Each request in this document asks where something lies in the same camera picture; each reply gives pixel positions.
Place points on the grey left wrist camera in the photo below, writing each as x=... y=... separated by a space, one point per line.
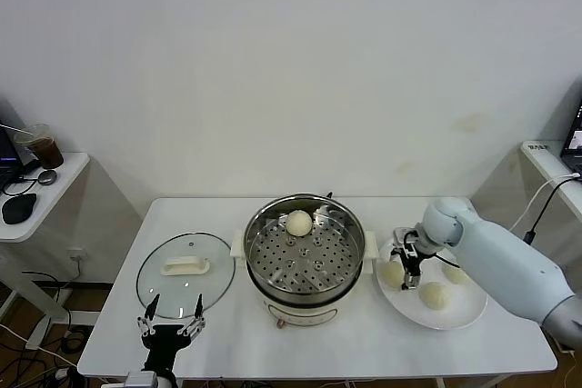
x=140 y=380

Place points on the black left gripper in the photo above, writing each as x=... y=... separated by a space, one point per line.
x=163 y=345

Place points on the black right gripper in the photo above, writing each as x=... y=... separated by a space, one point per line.
x=411 y=258

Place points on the black computer mouse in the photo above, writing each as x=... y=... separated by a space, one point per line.
x=18 y=208

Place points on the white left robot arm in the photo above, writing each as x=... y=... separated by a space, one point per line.
x=166 y=381

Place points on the white round plate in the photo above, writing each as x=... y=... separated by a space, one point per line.
x=409 y=311

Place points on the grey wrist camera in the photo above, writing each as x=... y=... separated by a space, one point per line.
x=400 y=232
x=140 y=380

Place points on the white wall socket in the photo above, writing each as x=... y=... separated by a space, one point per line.
x=77 y=254

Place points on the stainless steel steamer basket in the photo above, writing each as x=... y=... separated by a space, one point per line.
x=341 y=247

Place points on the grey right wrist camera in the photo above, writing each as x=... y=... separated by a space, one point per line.
x=400 y=232

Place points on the cream electric cooking pot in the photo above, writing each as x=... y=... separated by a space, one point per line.
x=300 y=315

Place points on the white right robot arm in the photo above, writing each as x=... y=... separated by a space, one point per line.
x=500 y=261

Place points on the white power plug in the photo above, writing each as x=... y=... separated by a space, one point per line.
x=60 y=375

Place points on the white side table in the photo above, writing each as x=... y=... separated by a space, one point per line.
x=45 y=206
x=552 y=165

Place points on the plastic cup of iced coffee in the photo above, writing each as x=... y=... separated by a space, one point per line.
x=45 y=152

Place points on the white steamed baozi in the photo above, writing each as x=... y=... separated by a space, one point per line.
x=392 y=274
x=434 y=295
x=298 y=223
x=454 y=275

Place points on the dark laptop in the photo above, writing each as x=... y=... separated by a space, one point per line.
x=574 y=133
x=8 y=147

